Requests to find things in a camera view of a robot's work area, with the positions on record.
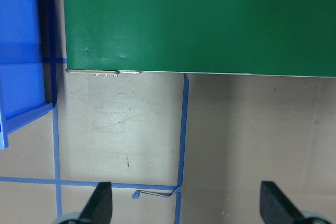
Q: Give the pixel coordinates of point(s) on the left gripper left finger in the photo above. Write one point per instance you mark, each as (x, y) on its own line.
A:
(99, 207)

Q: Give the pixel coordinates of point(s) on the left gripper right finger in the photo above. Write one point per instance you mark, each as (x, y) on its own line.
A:
(275, 207)

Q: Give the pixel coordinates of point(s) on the blue bin with buttons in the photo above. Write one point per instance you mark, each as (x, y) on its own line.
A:
(22, 73)

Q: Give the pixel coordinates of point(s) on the green conveyor belt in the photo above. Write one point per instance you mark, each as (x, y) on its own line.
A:
(262, 37)

